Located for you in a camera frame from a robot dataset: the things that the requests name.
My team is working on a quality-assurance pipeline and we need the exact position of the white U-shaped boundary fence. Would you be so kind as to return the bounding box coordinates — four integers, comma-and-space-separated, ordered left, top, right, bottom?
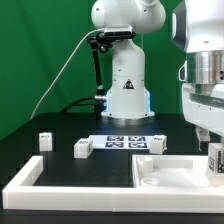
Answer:
2, 156, 224, 213

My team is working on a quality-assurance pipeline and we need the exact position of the white sheet with fiducial markers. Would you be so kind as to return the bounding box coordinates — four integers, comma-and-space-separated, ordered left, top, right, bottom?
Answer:
90, 135, 152, 150

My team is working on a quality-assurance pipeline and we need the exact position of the grey camera on black mount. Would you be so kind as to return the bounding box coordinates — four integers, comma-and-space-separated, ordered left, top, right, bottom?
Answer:
87, 26, 135, 118

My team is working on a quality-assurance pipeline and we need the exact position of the white camera cable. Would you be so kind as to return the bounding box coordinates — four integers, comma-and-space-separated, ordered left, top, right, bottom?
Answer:
29, 27, 106, 120

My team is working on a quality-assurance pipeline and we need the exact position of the white square tabletop part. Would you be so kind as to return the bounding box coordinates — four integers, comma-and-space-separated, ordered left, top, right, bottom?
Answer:
131, 153, 224, 190

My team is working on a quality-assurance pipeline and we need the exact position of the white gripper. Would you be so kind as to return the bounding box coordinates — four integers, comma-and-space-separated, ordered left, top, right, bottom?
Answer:
182, 84, 224, 142

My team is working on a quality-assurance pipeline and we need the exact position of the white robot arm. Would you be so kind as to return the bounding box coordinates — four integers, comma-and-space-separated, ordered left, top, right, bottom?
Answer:
91, 0, 224, 139

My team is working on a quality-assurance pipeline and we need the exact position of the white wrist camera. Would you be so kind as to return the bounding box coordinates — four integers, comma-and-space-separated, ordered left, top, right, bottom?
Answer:
178, 62, 187, 82

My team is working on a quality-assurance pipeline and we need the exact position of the black cable bundle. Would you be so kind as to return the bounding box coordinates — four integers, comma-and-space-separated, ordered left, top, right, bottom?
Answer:
59, 96, 101, 114

